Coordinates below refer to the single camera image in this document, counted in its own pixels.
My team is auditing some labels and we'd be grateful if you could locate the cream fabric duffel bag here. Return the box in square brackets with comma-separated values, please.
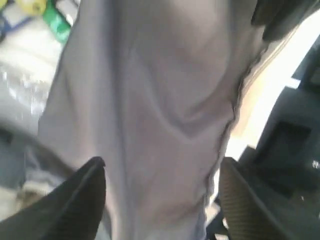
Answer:
[0, 0, 320, 240]

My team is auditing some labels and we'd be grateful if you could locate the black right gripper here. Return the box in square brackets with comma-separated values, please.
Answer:
[237, 0, 320, 201]

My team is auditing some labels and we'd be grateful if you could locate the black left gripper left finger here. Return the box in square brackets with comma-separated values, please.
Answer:
[0, 157, 106, 240]

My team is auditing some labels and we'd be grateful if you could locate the colourful key tag bunch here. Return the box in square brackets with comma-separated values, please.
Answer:
[0, 0, 81, 44]

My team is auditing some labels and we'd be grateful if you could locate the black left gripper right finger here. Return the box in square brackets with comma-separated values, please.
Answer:
[218, 156, 320, 240]

